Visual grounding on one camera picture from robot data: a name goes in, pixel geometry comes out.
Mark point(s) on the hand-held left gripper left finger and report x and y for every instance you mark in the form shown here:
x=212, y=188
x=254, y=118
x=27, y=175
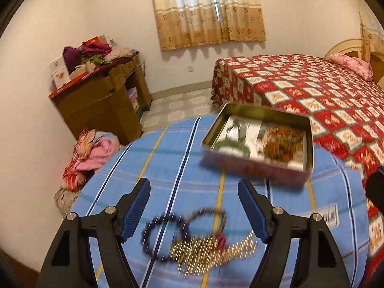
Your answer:
x=136, y=210

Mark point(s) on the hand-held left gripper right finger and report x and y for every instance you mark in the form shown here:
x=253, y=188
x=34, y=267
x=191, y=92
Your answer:
x=253, y=210

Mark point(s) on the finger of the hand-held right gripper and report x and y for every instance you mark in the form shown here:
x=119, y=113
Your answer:
x=376, y=189

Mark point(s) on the pink metal tin box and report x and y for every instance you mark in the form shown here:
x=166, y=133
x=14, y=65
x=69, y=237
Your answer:
x=255, y=165

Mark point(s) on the brown beaded jewelry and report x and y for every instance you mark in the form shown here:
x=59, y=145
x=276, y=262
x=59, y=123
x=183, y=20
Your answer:
x=282, y=142

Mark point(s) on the blue plaid cloth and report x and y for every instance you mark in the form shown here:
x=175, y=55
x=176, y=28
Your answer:
x=180, y=171

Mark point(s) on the pink and red clothes pile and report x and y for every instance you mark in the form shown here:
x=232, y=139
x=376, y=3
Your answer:
x=96, y=156

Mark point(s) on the grey patterned cloth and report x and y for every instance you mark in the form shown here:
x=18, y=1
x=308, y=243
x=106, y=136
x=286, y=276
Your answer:
x=64, y=199

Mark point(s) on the wooden desk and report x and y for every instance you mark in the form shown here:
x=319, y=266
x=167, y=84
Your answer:
x=96, y=108

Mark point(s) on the stack of pastel folded cloths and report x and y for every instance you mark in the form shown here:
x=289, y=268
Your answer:
x=133, y=99

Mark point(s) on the pink pillow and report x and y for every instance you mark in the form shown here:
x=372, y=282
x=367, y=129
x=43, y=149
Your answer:
x=351, y=63

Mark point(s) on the bed with red patterned bedspread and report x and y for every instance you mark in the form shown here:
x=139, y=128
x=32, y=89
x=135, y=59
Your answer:
x=300, y=84

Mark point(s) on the cream headboard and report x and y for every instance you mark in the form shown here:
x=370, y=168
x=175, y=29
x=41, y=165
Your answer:
x=345, y=46

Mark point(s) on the small white and red box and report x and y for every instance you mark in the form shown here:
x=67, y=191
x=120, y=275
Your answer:
x=81, y=72

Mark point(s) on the cream floral curtain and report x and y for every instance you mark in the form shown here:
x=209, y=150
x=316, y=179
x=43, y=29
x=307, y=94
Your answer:
x=372, y=36

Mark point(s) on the white carton box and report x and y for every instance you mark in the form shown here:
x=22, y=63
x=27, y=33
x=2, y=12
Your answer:
x=59, y=72

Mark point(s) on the pile of clothes on desk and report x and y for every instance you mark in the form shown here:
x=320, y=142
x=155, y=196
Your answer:
x=93, y=48

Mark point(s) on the beige patterned curtain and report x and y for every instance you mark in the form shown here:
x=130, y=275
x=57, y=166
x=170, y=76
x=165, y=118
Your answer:
x=195, y=21

